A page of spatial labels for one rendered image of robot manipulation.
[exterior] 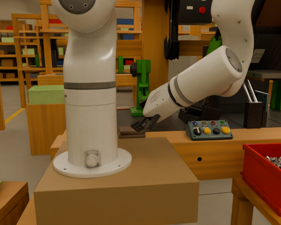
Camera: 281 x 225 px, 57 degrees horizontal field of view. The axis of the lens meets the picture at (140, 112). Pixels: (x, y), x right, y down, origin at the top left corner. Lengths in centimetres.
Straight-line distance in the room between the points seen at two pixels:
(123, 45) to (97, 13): 101
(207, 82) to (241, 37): 14
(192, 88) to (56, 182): 36
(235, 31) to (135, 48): 95
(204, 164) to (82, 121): 54
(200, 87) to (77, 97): 27
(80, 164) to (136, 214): 16
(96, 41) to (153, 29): 84
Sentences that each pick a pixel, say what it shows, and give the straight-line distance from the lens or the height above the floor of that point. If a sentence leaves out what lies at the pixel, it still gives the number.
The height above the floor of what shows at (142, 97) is 99.
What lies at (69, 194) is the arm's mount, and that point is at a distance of 55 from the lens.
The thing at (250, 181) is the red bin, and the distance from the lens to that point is 88.
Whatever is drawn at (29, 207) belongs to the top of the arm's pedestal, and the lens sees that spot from 70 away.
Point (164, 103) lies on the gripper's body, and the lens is 65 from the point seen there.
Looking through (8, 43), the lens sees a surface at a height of 155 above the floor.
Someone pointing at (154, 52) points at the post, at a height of 121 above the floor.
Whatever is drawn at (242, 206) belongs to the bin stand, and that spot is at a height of 72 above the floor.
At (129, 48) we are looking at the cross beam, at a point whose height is 123.
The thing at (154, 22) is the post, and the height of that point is 136.
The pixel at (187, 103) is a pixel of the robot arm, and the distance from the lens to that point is 64.
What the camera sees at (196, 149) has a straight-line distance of 94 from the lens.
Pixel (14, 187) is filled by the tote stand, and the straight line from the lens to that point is 94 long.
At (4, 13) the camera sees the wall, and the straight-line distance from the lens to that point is 1170.
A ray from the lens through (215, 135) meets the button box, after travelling 96.
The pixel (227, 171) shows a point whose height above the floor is 78.
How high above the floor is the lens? 120
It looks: 13 degrees down
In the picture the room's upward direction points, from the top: straight up
